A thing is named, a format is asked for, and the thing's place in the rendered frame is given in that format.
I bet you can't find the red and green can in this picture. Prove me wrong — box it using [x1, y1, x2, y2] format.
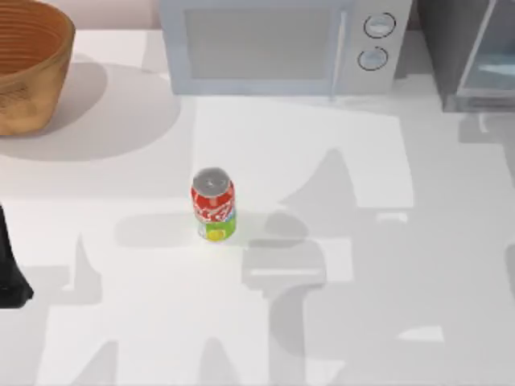
[190, 166, 237, 244]

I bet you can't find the microwave oven door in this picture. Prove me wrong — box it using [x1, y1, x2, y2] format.
[159, 0, 351, 97]

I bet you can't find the pale microwave oven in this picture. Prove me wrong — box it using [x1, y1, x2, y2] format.
[157, 0, 414, 97]

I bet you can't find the round microwave knob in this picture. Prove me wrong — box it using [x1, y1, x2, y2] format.
[356, 46, 389, 72]
[363, 11, 398, 39]

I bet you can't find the grey cabinet with dark inside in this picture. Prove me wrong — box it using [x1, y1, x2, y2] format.
[416, 0, 515, 113]

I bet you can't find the brown woven basket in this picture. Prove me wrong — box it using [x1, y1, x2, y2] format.
[0, 0, 76, 137]

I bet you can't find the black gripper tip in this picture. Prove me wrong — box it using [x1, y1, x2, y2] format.
[0, 205, 35, 310]

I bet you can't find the microwave door handle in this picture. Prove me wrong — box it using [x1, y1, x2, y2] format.
[331, 10, 348, 100]

